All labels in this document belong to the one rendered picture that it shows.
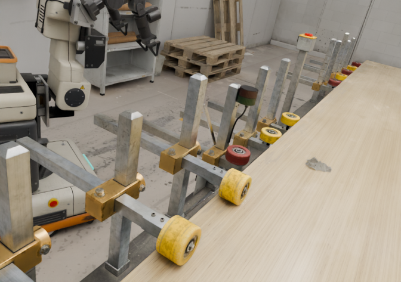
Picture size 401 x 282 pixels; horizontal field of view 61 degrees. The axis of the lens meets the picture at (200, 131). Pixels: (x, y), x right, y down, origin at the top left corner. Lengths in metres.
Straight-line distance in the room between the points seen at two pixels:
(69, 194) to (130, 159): 1.20
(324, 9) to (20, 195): 8.81
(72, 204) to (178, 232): 1.33
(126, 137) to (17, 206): 0.24
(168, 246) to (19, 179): 0.28
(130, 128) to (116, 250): 0.33
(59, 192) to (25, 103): 0.52
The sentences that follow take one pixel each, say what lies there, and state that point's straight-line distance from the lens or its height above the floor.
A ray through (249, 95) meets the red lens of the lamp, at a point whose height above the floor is 1.09.
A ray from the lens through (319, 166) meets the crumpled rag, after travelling 1.18.
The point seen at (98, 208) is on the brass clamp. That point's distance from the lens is 0.73.
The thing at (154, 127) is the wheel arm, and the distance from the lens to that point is 1.28.
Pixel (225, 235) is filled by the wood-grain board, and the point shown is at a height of 0.90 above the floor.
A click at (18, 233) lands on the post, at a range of 0.61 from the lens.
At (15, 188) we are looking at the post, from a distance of 0.56.
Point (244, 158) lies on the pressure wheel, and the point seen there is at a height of 0.90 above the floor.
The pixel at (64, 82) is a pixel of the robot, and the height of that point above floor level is 0.81.
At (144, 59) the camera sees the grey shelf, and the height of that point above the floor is 0.25.
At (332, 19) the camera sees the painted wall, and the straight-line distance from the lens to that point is 9.08.
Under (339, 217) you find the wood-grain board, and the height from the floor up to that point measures 0.90.
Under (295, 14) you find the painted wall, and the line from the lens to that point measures 9.30.
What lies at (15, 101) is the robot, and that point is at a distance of 1.63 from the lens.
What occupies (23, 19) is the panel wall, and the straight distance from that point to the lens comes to 3.69.
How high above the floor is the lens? 1.41
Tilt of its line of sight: 25 degrees down
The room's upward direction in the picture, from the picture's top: 11 degrees clockwise
